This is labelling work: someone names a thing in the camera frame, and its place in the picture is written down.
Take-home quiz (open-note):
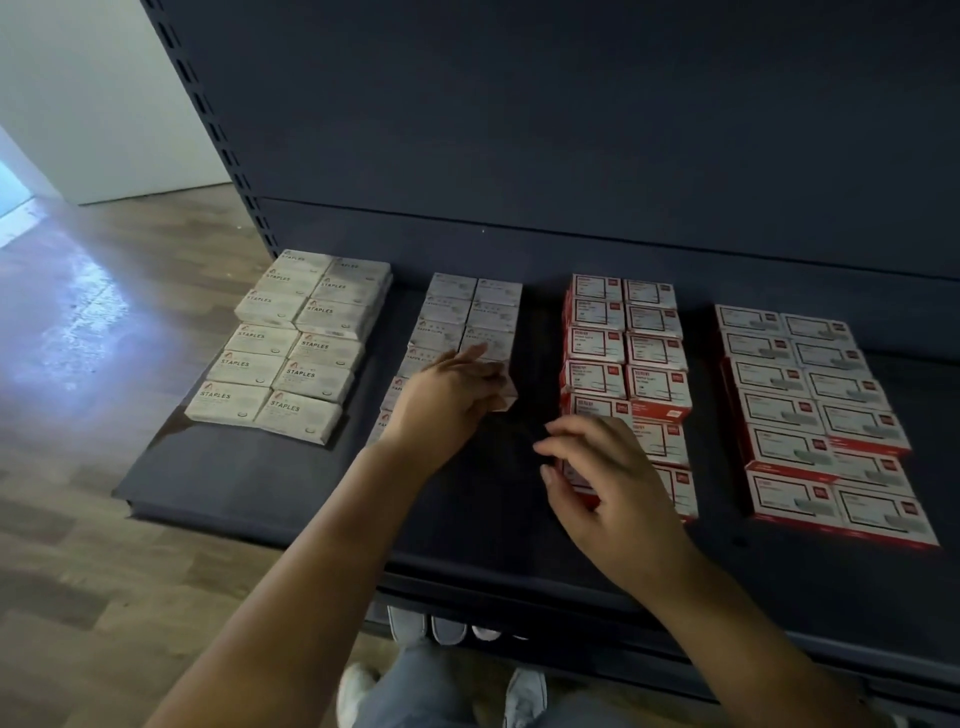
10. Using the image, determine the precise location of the person's left hand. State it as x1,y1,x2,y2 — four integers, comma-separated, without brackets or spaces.
379,343,512,474

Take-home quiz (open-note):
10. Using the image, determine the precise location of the person's right hand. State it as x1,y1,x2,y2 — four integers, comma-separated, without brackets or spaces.
532,414,699,602

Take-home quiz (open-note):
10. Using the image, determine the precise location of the dark metal shelf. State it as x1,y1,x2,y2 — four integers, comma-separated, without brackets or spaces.
112,0,960,714

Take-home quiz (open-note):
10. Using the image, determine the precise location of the person's left forearm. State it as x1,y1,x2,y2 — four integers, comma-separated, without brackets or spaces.
147,442,452,728

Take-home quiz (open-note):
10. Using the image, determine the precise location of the person's right forearm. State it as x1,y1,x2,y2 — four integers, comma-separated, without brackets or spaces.
645,555,887,728

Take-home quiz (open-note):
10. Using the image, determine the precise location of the person's grey shoe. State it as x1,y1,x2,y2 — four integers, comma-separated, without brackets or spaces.
336,663,380,728
502,667,549,728

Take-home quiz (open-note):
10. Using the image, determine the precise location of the person's grey clothing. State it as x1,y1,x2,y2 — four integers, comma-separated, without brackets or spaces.
355,645,662,728

